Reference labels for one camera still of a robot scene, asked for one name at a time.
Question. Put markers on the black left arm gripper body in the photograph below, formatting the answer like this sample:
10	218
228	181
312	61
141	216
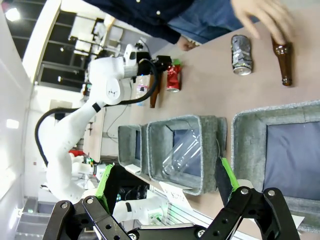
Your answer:
163	62

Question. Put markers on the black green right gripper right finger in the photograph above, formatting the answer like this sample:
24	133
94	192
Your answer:
250	210

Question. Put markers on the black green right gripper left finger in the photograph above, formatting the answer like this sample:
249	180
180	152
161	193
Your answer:
100	212

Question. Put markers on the finger of the green tipped left gripper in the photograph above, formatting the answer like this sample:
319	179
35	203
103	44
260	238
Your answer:
176	62

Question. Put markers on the crushed red can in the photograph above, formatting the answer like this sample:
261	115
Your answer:
174	78

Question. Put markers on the brown glass bottle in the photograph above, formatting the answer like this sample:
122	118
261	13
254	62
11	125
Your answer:
154	93
285	62

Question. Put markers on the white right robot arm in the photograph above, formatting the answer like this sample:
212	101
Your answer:
140	207

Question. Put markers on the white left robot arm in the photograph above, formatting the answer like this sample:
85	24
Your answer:
75	125

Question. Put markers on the person's dark sleeved right forearm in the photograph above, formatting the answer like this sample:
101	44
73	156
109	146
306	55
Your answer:
165	32

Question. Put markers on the large grey felt basket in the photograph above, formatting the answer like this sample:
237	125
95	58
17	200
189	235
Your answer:
280	160

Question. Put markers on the crushed silver can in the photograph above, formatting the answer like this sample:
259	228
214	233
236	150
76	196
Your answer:
241	55

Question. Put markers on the person's right hand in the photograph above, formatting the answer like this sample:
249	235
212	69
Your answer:
187	45

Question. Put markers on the person's left hand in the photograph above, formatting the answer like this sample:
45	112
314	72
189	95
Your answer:
265	17

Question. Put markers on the white paper label card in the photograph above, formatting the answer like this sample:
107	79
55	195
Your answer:
297	220
175	193
246	183

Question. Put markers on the labelled clear plastic bottle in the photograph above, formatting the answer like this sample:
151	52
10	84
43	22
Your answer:
140	90

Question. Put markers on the person body blue clothes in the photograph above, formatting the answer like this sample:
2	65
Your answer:
200	17

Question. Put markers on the red background object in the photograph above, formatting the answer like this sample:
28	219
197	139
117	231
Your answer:
75	153

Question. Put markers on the aluminium frame rail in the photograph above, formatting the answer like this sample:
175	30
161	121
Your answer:
190	216

